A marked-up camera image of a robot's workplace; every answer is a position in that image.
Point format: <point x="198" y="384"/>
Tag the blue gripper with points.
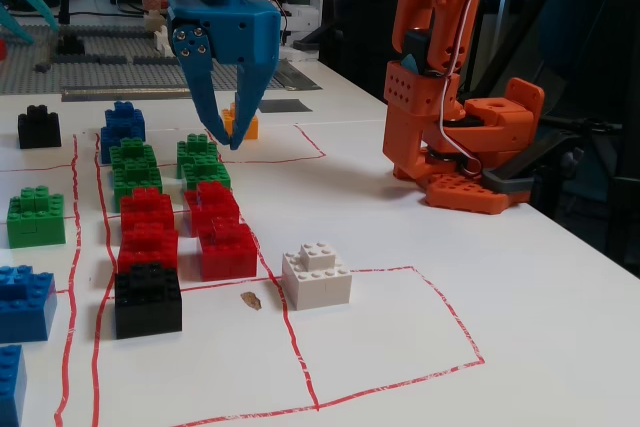
<point x="235" y="32"/>

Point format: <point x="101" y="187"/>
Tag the blue lego block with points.
<point x="10" y="387"/>
<point x="127" y="124"/>
<point x="106" y="147"/>
<point x="22" y="308"/>

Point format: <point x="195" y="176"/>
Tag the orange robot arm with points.
<point x="425" y="107"/>

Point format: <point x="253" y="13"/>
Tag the yellow lego block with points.
<point x="254" y="128"/>

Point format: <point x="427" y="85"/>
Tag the grey square tape marker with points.
<point x="285" y="106"/>

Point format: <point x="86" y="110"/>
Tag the green lego block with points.
<point x="207" y="174"/>
<point x="35" y="222"/>
<point x="195" y="148"/>
<point x="132" y="149"/>
<point x="137" y="181"/>

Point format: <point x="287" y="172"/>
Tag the red lego block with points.
<point x="147" y="207"/>
<point x="227" y="253"/>
<point x="210" y="202"/>
<point x="147" y="248"/>

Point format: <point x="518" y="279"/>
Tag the black lego block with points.
<point x="147" y="303"/>
<point x="70" y="44"/>
<point x="39" y="132"/>

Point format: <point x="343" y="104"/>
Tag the white lego block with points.
<point x="315" y="279"/>

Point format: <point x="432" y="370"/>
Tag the white lego brick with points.
<point x="162" y="43"/>

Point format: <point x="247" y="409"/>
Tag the long dark grey brick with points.
<point x="155" y="61"/>

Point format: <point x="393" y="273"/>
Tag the cream lego brick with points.
<point x="152" y="22"/>

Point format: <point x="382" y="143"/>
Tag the grey lego baseplate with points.
<point x="115" y="77"/>

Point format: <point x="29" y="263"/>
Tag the small dark grey brick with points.
<point x="42" y="67"/>

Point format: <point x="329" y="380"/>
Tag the small brown chip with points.
<point x="251" y="300"/>

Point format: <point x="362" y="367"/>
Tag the small red object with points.
<point x="2" y="49"/>

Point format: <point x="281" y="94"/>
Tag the dark grey table clamp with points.
<point x="505" y="182"/>

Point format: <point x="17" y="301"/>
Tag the black tripod stand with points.
<point x="530" y="16"/>

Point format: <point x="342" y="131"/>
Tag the black office chair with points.
<point x="620" y="147"/>

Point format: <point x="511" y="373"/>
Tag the grey duct tape strip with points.
<point x="125" y="93"/>
<point x="296" y="74"/>

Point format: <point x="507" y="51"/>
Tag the dark grey wall brick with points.
<point x="114" y="60"/>
<point x="75" y="60"/>

